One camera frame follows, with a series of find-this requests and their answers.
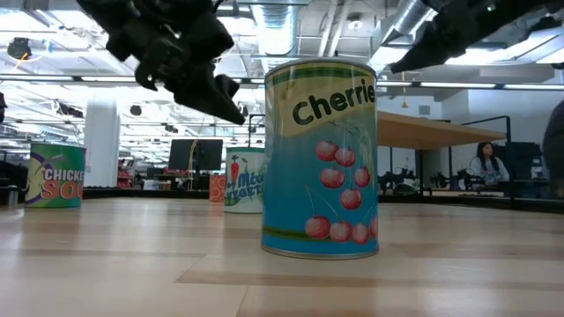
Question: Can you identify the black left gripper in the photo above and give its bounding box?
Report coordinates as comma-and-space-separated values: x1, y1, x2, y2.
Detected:
107, 7, 247, 126

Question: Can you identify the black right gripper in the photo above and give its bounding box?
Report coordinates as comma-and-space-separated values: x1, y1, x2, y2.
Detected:
389, 0, 500, 75

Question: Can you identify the orange patterned can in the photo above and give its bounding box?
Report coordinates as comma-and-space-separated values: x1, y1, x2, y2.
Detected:
209, 173, 227, 203

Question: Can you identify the white mixed vegetables can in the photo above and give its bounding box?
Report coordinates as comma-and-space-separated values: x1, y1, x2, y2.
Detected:
224, 146, 266, 215

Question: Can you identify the large blue cherries can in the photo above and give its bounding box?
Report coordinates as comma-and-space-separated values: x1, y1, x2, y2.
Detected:
261, 56, 381, 262

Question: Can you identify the green chicken soup can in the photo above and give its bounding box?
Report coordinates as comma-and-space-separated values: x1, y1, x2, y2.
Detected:
24, 142, 87, 210

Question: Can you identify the black computer monitor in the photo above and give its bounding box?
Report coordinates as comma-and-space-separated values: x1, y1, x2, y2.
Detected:
167, 138, 225, 173

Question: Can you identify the red storage cart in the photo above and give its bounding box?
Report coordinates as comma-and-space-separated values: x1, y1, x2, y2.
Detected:
117, 158, 134, 188

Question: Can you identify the white column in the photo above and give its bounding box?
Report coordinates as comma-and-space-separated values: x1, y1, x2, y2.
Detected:
83, 99, 121, 188

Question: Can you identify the person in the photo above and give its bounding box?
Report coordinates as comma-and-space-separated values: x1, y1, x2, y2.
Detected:
468, 141, 511, 187

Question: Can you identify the black cabinet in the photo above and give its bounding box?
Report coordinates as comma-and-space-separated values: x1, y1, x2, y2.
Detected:
495, 141, 544, 197

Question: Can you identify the black ceiling device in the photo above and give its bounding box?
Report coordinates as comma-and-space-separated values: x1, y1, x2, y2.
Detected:
5, 36, 33, 61

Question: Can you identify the round silver ventilation duct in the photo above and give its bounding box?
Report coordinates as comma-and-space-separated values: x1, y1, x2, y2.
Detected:
369, 0, 437, 58

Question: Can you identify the wooden shelf with black frame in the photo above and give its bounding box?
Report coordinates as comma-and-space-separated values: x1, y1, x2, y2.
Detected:
248, 110, 515, 199

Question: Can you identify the ribbed silver ventilation duct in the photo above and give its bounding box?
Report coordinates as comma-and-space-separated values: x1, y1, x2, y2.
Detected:
250, 0, 301, 74

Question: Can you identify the small metal post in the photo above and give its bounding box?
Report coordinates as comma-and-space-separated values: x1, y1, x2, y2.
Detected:
5, 185, 20, 209

